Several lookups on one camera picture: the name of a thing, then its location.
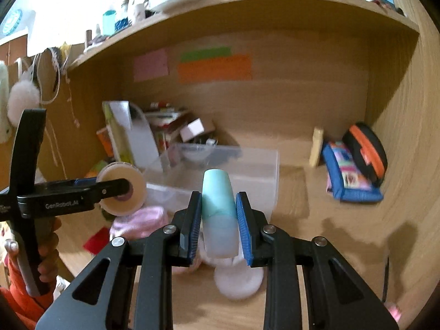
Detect black orange zip case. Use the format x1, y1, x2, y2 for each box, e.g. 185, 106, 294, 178
342, 122, 388, 187

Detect wooden shelf board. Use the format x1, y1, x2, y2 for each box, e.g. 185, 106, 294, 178
68, 0, 419, 72

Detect green sticky note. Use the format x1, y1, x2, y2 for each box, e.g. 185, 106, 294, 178
180, 46, 232, 63

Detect left hand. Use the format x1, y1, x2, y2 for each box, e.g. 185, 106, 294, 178
37, 218, 61, 285

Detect mint green tube bottle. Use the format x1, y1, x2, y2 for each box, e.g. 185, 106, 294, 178
202, 169, 239, 259

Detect pink cable bundle bag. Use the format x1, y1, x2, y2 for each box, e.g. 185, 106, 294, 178
110, 206, 169, 241

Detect yellow green book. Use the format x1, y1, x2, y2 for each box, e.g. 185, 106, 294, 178
102, 101, 134, 164

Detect clear plastic storage bin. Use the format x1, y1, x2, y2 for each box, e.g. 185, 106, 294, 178
144, 144, 280, 220

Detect blue patchwork pouch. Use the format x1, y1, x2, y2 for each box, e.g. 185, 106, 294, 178
321, 142, 383, 204

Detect orange book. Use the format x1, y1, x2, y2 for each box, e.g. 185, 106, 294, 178
96, 127, 114, 158

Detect cream lotion bottle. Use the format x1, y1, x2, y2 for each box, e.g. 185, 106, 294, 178
309, 127, 325, 168

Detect white magazine file holder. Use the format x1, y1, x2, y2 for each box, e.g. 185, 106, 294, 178
102, 100, 161, 169

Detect pink sticky note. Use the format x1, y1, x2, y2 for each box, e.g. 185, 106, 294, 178
133, 48, 169, 82

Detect small white pink box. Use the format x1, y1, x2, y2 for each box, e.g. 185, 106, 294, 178
180, 119, 206, 142

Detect white fluffy pompom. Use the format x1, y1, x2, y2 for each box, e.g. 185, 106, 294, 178
7, 81, 40, 127

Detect round pink case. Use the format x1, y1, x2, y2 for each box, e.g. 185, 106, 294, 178
214, 261, 264, 301

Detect stack of books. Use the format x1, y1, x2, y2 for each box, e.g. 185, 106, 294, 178
144, 103, 192, 154

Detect orange sticky note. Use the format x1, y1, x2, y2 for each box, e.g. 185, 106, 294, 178
177, 54, 252, 84

